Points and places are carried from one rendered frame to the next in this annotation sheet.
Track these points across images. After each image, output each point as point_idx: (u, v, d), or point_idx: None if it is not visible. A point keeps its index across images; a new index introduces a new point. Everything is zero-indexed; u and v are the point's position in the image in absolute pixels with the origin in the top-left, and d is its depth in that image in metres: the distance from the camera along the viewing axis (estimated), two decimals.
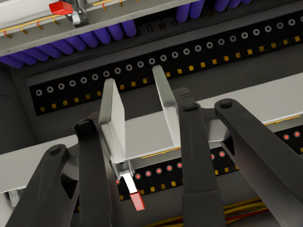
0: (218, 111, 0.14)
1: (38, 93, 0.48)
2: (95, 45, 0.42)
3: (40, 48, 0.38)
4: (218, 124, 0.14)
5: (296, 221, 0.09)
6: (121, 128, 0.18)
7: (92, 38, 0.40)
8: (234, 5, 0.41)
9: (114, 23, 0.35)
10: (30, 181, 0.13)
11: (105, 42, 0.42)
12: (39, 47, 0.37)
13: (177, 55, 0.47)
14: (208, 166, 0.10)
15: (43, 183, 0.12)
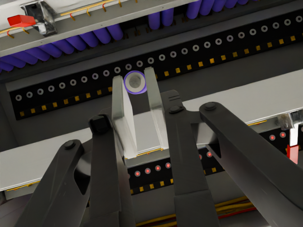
0: (204, 115, 0.14)
1: (18, 97, 0.49)
2: (70, 52, 0.44)
3: (14, 56, 0.39)
4: (203, 128, 0.14)
5: (286, 221, 0.09)
6: (131, 124, 0.18)
7: (66, 46, 0.41)
8: (205, 12, 0.42)
9: (83, 32, 0.36)
10: (44, 175, 0.13)
11: (80, 49, 0.43)
12: (13, 54, 0.38)
13: (153, 61, 0.48)
14: (197, 168, 0.11)
15: (56, 178, 0.12)
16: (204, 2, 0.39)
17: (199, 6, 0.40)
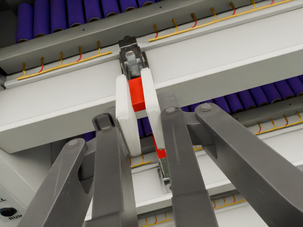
0: (199, 116, 0.14)
1: None
2: None
3: None
4: (198, 129, 0.14)
5: (283, 221, 0.09)
6: (135, 123, 0.18)
7: None
8: None
9: None
10: (48, 174, 0.13)
11: None
12: None
13: None
14: (194, 168, 0.11)
15: (60, 177, 0.12)
16: None
17: None
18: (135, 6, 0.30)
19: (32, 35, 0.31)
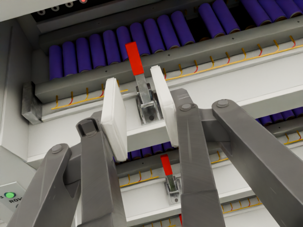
0: (216, 112, 0.14)
1: None
2: None
3: None
4: (215, 125, 0.14)
5: (294, 221, 0.09)
6: (122, 127, 0.18)
7: None
8: (165, 19, 0.38)
9: None
10: (32, 180, 0.13)
11: None
12: None
13: None
14: (206, 166, 0.10)
15: (45, 182, 0.12)
16: (175, 34, 0.37)
17: (179, 29, 0.37)
18: (149, 52, 0.36)
19: (62, 74, 0.38)
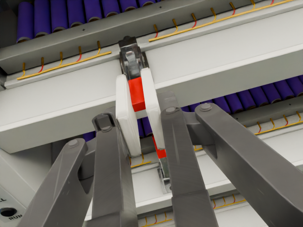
0: (199, 116, 0.14)
1: None
2: None
3: None
4: (198, 129, 0.14)
5: (283, 221, 0.09)
6: (135, 123, 0.18)
7: None
8: None
9: None
10: (48, 174, 0.13)
11: None
12: None
13: None
14: (194, 168, 0.11)
15: (60, 177, 0.12)
16: None
17: None
18: (135, 5, 0.30)
19: (33, 33, 0.31)
